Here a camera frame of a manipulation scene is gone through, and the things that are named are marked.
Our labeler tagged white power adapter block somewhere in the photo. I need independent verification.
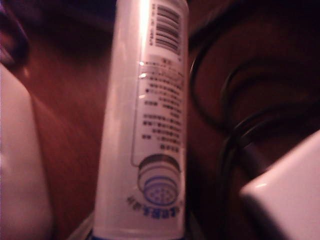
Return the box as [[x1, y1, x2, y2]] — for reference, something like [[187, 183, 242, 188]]
[[238, 129, 320, 240]]

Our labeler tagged white rounded plastic object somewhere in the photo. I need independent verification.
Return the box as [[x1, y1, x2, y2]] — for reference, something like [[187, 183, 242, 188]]
[[0, 61, 55, 240]]

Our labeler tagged black looped cable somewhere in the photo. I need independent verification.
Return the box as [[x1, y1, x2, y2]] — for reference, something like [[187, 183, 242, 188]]
[[188, 37, 320, 240]]

